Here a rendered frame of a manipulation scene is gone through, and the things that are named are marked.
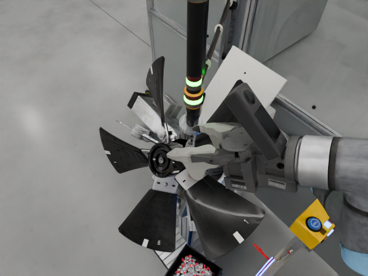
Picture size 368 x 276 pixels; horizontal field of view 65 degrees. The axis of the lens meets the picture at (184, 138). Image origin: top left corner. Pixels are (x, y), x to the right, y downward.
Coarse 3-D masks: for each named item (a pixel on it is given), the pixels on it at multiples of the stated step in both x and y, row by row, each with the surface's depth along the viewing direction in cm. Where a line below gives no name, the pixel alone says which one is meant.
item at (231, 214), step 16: (208, 176) 98; (192, 192) 94; (208, 192) 94; (224, 192) 94; (192, 208) 92; (208, 208) 91; (224, 208) 91; (240, 208) 91; (256, 208) 90; (208, 224) 90; (224, 224) 89; (240, 224) 89; (256, 224) 88; (208, 240) 89; (224, 240) 88; (208, 256) 88
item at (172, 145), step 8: (160, 144) 97; (168, 144) 96; (176, 144) 100; (184, 144) 105; (152, 152) 100; (160, 152) 97; (168, 152) 96; (152, 160) 100; (168, 160) 95; (152, 168) 99; (160, 168) 97; (168, 168) 96; (176, 168) 95; (184, 168) 99; (160, 176) 97; (168, 176) 96
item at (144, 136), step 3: (117, 120) 131; (120, 123) 129; (126, 126) 126; (129, 126) 125; (129, 129) 125; (132, 129) 124; (141, 135) 120; (144, 135) 120; (147, 135) 119; (144, 138) 120; (147, 138) 118; (150, 138) 118; (153, 141) 117; (156, 141) 116
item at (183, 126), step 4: (204, 96) 72; (200, 108) 74; (200, 112) 76; (184, 116) 77; (200, 116) 77; (180, 120) 76; (184, 120) 76; (200, 120) 76; (204, 120) 76; (180, 124) 75; (184, 124) 75; (180, 128) 75; (184, 128) 74; (188, 128) 74; (184, 132) 74; (188, 132) 74; (192, 132) 73; (196, 132) 74
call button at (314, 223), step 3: (309, 219) 100; (312, 219) 99; (315, 219) 99; (309, 222) 99; (312, 222) 99; (315, 222) 99; (318, 222) 99; (309, 225) 98; (312, 225) 98; (315, 225) 98; (318, 225) 98; (312, 228) 98; (315, 228) 97; (318, 228) 98
